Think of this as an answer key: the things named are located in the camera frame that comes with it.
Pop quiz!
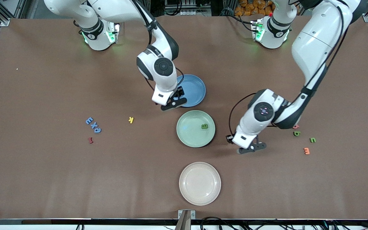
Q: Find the green plate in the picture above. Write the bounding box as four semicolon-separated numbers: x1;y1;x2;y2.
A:
176;110;216;148

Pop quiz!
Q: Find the blue plate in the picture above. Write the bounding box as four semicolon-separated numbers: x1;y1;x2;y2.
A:
169;74;206;108

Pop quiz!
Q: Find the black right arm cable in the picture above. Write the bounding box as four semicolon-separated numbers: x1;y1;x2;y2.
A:
132;0;185;91

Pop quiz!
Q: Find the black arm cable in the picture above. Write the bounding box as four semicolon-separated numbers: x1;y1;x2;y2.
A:
228;5;346;136
132;0;185;91

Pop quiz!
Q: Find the beige pink plate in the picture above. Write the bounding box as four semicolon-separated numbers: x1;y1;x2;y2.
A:
179;162;222;206

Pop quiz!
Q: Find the brown table cover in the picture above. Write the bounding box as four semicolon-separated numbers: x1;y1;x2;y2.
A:
0;14;368;221

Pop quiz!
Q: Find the silver camera mount bracket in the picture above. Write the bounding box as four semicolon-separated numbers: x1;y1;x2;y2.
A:
178;210;196;230

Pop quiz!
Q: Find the black table edge rail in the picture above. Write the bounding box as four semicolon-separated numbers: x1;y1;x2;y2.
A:
0;218;368;226

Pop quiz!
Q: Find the bag of oranges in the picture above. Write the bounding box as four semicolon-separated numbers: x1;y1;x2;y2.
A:
234;0;275;16

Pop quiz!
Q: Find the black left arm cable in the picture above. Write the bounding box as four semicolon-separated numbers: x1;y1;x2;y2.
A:
228;5;346;136

